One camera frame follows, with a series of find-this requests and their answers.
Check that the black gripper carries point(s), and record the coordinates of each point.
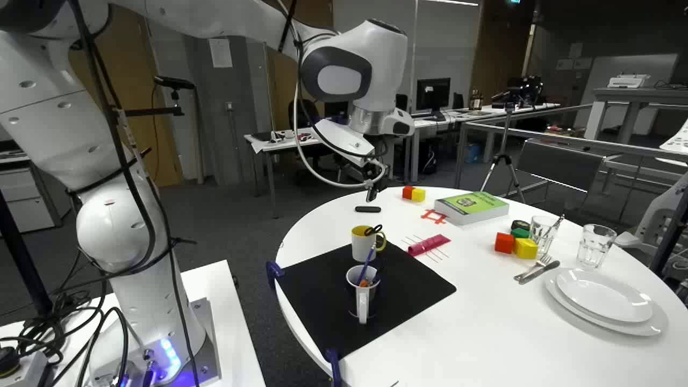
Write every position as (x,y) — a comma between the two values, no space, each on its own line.
(370,171)

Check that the white robot base platform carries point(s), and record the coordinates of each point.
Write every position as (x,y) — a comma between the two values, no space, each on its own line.
(228,337)

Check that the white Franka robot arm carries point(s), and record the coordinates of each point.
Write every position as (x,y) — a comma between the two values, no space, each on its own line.
(43,108)

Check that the tall white cup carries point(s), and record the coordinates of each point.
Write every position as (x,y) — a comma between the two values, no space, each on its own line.
(361,303)

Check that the black marker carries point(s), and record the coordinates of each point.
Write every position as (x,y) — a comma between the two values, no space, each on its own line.
(368,209)

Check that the small red block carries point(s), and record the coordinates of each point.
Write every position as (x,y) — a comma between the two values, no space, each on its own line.
(407,192)

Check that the small yellow block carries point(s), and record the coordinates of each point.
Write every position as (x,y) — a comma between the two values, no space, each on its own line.
(417,194)

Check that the white mug yellow inside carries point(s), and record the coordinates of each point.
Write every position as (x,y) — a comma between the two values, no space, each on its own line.
(359,248)

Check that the blue pen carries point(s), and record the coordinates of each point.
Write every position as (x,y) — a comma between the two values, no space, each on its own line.
(365,270)

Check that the red plastic rack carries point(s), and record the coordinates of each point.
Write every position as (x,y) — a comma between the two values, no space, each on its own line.
(429,247)

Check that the orange pen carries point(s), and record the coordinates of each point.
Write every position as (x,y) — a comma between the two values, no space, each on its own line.
(363,282)

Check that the green book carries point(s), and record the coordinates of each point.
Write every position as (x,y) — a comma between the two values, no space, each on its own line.
(473,208)

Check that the black rectangular mat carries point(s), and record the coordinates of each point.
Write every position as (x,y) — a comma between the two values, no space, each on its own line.
(411,287)

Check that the white cluttered desk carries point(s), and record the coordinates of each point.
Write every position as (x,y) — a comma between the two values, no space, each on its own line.
(275,140)

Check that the black computer monitor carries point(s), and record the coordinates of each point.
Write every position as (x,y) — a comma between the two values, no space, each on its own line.
(432,96)

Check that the blue table clamp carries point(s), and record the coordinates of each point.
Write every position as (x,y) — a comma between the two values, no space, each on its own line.
(333,366)
(273,274)

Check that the long white desk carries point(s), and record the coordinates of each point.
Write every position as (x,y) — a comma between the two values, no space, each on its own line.
(473,113)

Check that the red cube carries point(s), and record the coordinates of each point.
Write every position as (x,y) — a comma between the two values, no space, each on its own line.
(503,244)

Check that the green block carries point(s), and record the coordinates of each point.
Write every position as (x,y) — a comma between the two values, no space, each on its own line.
(521,233)

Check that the grey cabinet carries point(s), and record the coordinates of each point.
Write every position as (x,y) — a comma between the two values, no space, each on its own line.
(228,121)

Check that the yellow cube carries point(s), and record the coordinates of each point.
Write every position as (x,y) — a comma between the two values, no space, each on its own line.
(525,248)

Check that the silver fork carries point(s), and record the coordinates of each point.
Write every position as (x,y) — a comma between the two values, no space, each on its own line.
(530,270)

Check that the clear glass with utensil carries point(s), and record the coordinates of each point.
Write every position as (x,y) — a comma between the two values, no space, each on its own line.
(542,236)

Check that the silver knife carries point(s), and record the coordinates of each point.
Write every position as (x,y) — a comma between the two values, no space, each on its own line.
(538,271)

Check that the grey office chair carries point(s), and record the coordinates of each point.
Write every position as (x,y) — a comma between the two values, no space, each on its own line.
(560,166)

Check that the clear drinking glass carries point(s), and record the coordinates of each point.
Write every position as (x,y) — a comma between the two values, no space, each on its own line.
(594,248)

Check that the small white plate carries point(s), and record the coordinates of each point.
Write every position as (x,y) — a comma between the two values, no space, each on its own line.
(603,294)

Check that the large white plate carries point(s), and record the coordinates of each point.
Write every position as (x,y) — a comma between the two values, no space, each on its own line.
(646,327)

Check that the black camera tripod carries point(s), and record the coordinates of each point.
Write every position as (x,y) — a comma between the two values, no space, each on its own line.
(503,153)

